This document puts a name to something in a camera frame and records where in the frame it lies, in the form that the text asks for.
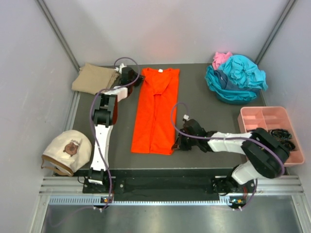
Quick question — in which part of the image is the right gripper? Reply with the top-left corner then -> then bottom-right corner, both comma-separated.
172,129 -> 198,151

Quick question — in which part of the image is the orange t shirt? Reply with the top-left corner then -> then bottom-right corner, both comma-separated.
131,67 -> 180,155

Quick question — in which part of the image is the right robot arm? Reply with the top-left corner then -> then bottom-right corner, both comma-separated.
172,119 -> 289,196

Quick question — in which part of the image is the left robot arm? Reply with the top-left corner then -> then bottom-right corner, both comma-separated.
85,64 -> 144,193

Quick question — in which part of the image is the folded beige t shirt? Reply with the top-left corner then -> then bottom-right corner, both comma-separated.
71,63 -> 120,95

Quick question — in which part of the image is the pink divided tray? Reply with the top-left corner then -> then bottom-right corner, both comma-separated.
238,106 -> 305,167

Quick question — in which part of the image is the pink t shirt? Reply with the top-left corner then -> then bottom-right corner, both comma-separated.
212,52 -> 233,70

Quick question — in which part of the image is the turquoise t shirt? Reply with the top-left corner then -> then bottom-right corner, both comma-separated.
205,54 -> 269,100

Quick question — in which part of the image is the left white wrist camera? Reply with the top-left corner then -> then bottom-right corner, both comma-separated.
115,63 -> 127,74

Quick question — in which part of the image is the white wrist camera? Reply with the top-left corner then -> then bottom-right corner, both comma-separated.
183,115 -> 190,121
115,63 -> 127,74

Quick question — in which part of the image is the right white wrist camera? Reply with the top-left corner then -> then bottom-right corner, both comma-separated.
183,115 -> 190,121

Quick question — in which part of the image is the grey slotted cable duct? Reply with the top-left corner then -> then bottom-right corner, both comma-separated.
49,196 -> 245,206

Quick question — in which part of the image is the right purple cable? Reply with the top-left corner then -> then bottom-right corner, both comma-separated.
170,102 -> 285,211

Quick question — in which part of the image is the black hair tie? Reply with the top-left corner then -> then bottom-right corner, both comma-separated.
271,128 -> 292,140

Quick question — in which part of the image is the aluminium frame rail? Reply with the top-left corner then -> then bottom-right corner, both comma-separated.
39,175 -> 304,196

